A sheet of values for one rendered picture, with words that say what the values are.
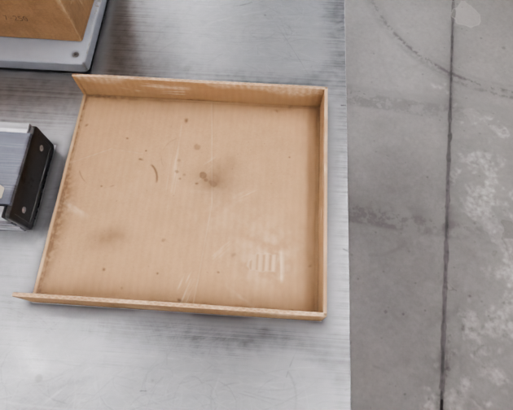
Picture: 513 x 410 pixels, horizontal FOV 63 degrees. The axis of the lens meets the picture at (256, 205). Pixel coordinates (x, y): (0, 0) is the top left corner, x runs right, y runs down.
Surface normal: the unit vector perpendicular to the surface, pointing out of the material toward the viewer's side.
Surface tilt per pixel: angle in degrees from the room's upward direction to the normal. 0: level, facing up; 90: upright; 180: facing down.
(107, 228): 0
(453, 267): 0
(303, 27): 0
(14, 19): 90
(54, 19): 90
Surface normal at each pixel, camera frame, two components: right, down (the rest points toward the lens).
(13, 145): 0.00, -0.36
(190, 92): -0.07, 0.93
